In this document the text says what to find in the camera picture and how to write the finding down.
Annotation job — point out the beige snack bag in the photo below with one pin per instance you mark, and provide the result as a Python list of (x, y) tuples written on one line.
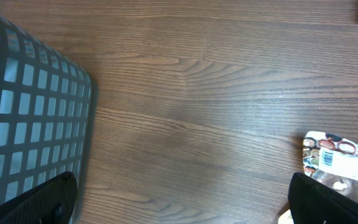
[(332, 161)]

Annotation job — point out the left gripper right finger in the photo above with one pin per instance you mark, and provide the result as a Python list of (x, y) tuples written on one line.
[(311, 202)]

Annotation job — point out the grey plastic mesh basket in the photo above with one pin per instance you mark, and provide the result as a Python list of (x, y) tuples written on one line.
[(45, 105)]

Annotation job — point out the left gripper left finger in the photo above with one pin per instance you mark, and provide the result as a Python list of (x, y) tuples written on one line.
[(48, 203)]

